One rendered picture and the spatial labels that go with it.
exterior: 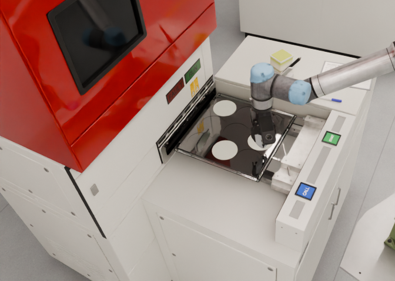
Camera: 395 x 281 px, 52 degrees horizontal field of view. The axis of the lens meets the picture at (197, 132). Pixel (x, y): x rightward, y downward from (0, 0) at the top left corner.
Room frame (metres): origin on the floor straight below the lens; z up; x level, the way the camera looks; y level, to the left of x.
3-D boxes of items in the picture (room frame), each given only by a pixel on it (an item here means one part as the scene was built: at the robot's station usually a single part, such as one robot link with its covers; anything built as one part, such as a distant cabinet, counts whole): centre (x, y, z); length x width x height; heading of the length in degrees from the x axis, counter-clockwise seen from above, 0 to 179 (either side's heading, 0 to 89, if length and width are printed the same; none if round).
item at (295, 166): (0.93, -0.33, 0.89); 0.08 x 0.03 x 0.03; 52
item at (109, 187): (1.13, 0.14, 1.02); 0.82 x 0.03 x 0.40; 142
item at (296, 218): (0.87, -0.40, 0.89); 0.55 x 0.09 x 0.14; 142
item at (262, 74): (1.03, -0.24, 1.24); 0.09 x 0.08 x 0.11; 51
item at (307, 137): (0.99, -0.37, 0.87); 0.36 x 0.08 x 0.03; 142
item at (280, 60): (1.42, -0.41, 1.00); 0.07 x 0.07 x 0.07; 26
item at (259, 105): (1.03, -0.23, 1.16); 0.08 x 0.08 x 0.05
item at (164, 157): (1.26, 0.02, 0.89); 0.44 x 0.02 x 0.10; 142
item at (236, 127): (1.14, -0.15, 0.90); 0.34 x 0.34 x 0.01; 52
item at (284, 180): (0.87, -0.28, 0.89); 0.08 x 0.03 x 0.03; 52
